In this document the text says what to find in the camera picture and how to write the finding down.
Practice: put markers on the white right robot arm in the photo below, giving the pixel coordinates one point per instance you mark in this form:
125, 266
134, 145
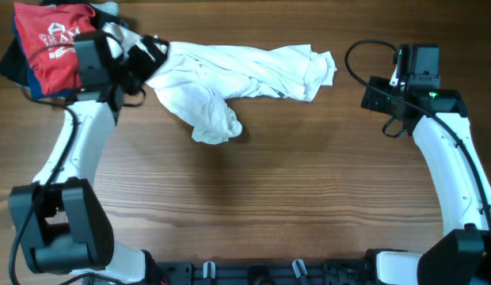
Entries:
437, 120

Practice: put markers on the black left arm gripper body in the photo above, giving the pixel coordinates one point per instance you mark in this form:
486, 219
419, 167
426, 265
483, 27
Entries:
149, 53

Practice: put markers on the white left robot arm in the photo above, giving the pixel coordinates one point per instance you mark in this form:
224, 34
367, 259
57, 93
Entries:
61, 227

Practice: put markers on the grey folded garment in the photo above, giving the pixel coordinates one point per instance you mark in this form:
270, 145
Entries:
107, 12

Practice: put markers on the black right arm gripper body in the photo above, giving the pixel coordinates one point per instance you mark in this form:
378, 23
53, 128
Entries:
372, 97

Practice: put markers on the red folded t-shirt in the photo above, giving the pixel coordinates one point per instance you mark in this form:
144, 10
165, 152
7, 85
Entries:
47, 36

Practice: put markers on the white t-shirt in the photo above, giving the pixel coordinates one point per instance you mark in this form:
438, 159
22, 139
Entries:
196, 81

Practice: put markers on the navy blue folded garment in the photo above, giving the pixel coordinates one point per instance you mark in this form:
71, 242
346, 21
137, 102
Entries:
28, 78

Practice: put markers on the black folded garment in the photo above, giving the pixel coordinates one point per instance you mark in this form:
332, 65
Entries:
13, 64

